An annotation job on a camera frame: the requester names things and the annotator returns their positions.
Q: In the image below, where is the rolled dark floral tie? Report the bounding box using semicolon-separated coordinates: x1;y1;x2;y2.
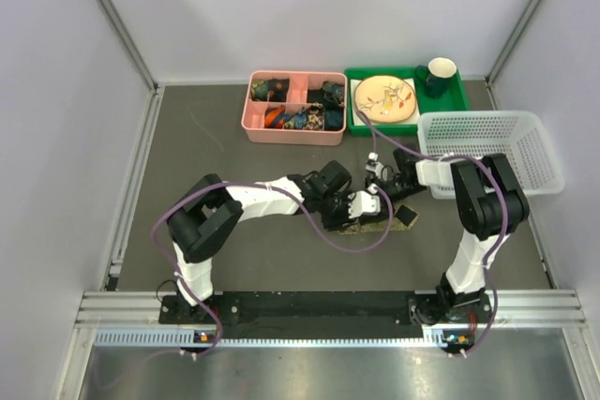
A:
250;79;290;102

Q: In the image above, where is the cream floral plate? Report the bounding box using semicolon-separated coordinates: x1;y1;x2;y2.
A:
353;75;418;125

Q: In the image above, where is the olive green patterned tie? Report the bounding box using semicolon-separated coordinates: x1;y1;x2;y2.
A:
338;202;419;234

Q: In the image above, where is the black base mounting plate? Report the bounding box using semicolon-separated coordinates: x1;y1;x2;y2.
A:
158;291;492;351

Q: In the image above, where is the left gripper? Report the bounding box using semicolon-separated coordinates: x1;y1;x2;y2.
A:
317;188;359;230

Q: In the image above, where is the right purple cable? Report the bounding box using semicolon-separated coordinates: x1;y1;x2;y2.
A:
356;109;512;357

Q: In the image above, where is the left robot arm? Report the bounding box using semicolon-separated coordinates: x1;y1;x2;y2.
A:
167;160;356;322

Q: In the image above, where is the rolled dark paisley tie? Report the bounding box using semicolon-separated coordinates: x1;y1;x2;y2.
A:
283;109;343;132

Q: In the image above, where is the rolled teal patterned tie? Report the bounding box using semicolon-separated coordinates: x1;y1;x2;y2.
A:
307;81;345;110

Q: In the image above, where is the grey slotted cable duct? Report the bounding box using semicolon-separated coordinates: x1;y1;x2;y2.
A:
93;328;449;348

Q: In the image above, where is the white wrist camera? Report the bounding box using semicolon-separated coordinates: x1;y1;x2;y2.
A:
348;184;381;219
365;152;384;179

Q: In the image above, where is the pink divided storage box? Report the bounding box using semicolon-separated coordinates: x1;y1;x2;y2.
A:
241;70;349;146

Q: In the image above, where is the rolled orange blue tie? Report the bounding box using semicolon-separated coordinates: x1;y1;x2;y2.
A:
263;106;293;129

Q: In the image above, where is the dark green mug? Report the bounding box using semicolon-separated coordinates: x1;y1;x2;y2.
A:
414;57;458;98

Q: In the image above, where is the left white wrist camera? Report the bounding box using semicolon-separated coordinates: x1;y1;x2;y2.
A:
348;184;381;219

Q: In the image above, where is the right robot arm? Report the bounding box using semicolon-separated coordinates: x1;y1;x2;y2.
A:
366;149;530;325

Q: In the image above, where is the aluminium frame rail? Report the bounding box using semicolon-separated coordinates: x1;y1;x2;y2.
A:
75;289;587;328

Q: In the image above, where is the white perforated plastic basket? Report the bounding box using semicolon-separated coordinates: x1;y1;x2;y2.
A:
417;111;565;198

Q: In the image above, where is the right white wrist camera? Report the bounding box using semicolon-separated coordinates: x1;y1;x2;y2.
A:
365;152;384;179

